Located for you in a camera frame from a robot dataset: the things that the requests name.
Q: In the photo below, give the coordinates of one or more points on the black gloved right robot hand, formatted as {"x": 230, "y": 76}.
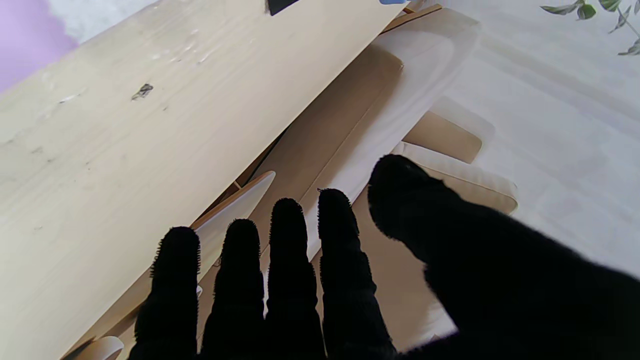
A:
{"x": 500, "y": 290}

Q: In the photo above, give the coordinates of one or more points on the white sheer curtain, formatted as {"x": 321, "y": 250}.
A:
{"x": 565, "y": 125}

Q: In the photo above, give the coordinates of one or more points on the beige sectional sofa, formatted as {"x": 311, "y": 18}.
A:
{"x": 350, "y": 115}

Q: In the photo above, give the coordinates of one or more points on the dark green leaf plant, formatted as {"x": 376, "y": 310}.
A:
{"x": 590, "y": 10}

